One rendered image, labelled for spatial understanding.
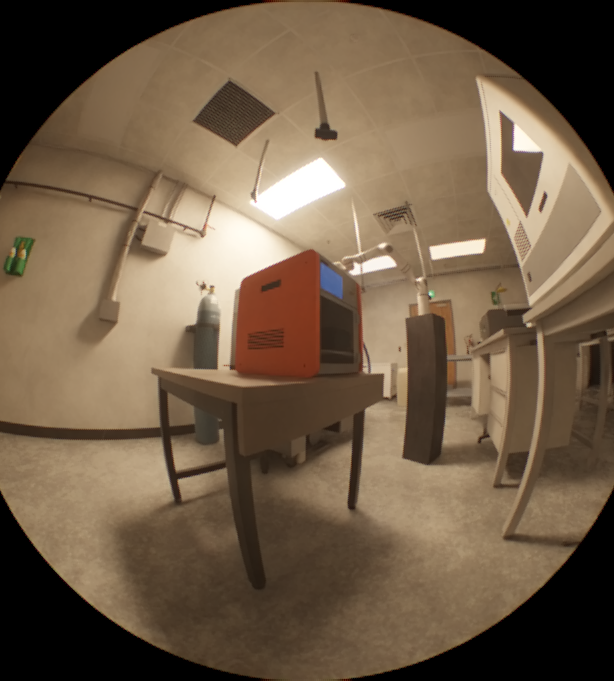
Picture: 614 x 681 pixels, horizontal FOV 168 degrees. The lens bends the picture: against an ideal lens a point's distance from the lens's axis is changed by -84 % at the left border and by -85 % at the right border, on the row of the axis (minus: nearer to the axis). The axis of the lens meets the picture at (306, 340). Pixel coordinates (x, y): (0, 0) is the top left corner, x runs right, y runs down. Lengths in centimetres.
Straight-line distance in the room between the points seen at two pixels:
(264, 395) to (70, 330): 197
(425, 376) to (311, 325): 109
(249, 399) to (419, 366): 137
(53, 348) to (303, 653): 226
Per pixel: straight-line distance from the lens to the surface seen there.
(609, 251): 47
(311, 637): 77
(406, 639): 80
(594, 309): 60
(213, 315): 196
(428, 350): 154
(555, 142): 57
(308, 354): 63
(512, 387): 129
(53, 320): 221
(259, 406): 36
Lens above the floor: 74
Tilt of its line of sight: 7 degrees up
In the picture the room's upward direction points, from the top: straight up
